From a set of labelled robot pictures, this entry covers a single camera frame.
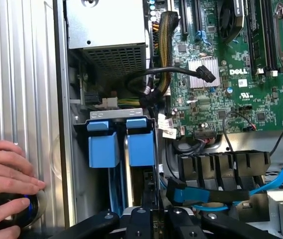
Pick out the empty blue disk carrier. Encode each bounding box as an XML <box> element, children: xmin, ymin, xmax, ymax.
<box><xmin>86</xmin><ymin>119</ymin><xmax>126</xmax><ymax>215</ymax></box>

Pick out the person's bare hand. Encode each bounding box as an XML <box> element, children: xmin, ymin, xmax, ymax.
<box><xmin>0</xmin><ymin>140</ymin><xmax>47</xmax><ymax>239</ymax></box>

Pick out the white label tag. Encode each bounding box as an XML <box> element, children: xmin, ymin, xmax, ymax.
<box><xmin>157</xmin><ymin>113</ymin><xmax>177</xmax><ymax>139</ymax></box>

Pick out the hard drive in blue caddy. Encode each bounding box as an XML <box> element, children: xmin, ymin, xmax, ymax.
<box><xmin>73</xmin><ymin>107</ymin><xmax>162</xmax><ymax>217</ymax></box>

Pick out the silver finned heatsink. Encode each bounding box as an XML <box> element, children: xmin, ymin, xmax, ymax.
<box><xmin>188</xmin><ymin>57</ymin><xmax>219</xmax><ymax>90</ymax></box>

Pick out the green Dell motherboard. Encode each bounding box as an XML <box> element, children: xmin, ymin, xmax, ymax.
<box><xmin>151</xmin><ymin>0</ymin><xmax>283</xmax><ymax>140</ymax></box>

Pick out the open metal PC case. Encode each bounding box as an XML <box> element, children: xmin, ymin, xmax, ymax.
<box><xmin>53</xmin><ymin>0</ymin><xmax>283</xmax><ymax>239</ymax></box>

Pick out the installed RAM stick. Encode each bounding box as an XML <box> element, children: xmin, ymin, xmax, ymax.
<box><xmin>247</xmin><ymin>0</ymin><xmax>263</xmax><ymax>73</ymax></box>

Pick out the silver power supply unit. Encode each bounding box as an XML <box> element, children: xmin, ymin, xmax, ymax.
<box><xmin>65</xmin><ymin>0</ymin><xmax>151</xmax><ymax>80</ymax></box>

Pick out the black expansion slot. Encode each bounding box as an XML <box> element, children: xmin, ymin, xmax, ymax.
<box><xmin>180</xmin><ymin>0</ymin><xmax>190</xmax><ymax>35</ymax></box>
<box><xmin>193</xmin><ymin>0</ymin><xmax>204</xmax><ymax>33</ymax></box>

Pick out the black graphics card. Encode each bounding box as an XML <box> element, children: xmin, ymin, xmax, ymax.
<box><xmin>217</xmin><ymin>0</ymin><xmax>248</xmax><ymax>45</ymax></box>

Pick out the black RAM slot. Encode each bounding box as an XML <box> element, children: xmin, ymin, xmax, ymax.
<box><xmin>262</xmin><ymin>0</ymin><xmax>279</xmax><ymax>77</ymax></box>

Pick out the black plastic cable shroud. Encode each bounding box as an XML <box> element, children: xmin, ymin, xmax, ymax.
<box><xmin>177</xmin><ymin>149</ymin><xmax>271</xmax><ymax>191</ymax></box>

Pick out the thin black looped wire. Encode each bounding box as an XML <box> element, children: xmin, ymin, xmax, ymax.
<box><xmin>222</xmin><ymin>111</ymin><xmax>258</xmax><ymax>152</ymax></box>

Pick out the black cable with plug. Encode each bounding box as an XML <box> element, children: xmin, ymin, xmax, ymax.
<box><xmin>127</xmin><ymin>65</ymin><xmax>217</xmax><ymax>98</ymax></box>

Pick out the braided power cable bundle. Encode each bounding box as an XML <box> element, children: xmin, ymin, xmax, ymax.
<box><xmin>141</xmin><ymin>11</ymin><xmax>181</xmax><ymax>108</ymax></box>

